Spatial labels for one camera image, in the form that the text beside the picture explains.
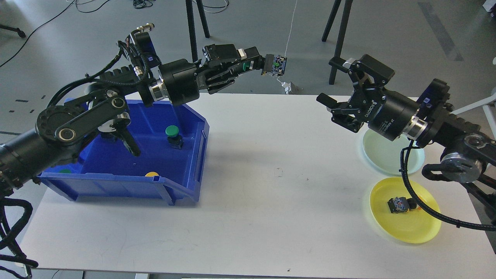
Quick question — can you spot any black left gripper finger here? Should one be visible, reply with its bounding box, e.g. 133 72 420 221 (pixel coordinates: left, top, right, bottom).
201 44 265 72

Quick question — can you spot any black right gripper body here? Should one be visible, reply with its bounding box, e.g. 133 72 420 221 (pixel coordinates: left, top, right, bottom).
349 87 420 141

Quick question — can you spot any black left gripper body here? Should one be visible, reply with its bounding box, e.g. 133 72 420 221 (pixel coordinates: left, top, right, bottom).
149 58 239 107

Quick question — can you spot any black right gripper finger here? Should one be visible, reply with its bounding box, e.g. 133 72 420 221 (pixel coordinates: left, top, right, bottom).
316 92 372 133
328 54 396 107

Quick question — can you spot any green button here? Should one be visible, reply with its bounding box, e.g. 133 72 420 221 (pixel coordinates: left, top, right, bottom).
165 125 184 150
241 54 288 77

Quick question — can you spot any yellow button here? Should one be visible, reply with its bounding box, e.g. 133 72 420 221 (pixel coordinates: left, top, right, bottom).
100 133 118 143
387 197 422 214

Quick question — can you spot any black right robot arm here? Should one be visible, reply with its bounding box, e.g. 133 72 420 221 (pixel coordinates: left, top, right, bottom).
317 54 495 231

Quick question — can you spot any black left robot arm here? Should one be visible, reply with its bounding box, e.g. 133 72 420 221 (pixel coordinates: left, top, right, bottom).
1 23 278 279

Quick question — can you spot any light green plate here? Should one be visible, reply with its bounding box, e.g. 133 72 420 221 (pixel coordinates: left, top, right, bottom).
362 129 410 176

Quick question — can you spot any yellow button front edge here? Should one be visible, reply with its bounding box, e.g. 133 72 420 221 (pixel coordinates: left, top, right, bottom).
145 171 160 177

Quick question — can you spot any yellow plate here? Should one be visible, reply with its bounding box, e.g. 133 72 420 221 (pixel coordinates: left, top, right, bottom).
370 177 441 244

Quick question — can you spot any blue plastic bin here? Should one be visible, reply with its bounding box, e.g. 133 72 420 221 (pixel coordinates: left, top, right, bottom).
39 100 209 205

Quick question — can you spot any black tripod left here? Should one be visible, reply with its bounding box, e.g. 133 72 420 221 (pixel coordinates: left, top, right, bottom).
185 0 211 62

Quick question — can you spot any black tripod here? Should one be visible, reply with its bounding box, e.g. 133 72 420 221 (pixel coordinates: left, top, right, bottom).
185 0 211 62
321 0 354 85

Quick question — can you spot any black tripod right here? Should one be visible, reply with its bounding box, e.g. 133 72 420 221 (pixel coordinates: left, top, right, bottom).
321 0 354 85

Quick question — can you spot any white cable with plug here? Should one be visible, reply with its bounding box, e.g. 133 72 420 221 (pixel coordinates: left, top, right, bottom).
276 0 298 95

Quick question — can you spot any black floor cable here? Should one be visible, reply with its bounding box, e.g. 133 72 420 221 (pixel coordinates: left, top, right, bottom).
0 0 117 68

